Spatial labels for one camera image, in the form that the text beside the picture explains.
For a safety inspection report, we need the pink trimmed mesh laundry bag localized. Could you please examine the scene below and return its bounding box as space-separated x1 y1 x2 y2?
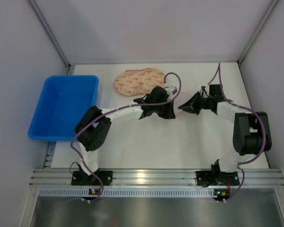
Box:
174 92 192 116

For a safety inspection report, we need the floral orange laundry bag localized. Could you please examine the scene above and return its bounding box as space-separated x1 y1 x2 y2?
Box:
114 68 165 96

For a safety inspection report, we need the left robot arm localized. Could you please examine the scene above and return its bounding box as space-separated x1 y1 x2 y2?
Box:
75 86 178 176

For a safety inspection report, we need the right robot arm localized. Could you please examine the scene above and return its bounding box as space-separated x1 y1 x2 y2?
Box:
178 84 272 175

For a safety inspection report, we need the blue plastic bin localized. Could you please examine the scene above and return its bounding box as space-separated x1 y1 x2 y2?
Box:
28 75 99 141

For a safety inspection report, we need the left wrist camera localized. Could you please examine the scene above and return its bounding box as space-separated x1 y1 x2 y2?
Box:
164 86 178 99

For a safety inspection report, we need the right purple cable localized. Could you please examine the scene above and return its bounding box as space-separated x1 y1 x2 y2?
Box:
208 62 268 203

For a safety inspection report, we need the purple cable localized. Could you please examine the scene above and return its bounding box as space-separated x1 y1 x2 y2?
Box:
70 72 182 201
208 62 268 203

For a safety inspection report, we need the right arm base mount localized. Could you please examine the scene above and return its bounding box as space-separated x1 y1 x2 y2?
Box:
196 170 240 187

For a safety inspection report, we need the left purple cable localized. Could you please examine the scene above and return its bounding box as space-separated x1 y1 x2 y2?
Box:
70 72 182 201

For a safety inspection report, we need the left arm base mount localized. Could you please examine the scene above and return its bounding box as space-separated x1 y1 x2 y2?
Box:
71 170 113 186

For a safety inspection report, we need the aluminium mounting rail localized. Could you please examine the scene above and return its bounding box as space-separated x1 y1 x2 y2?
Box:
29 141 284 198

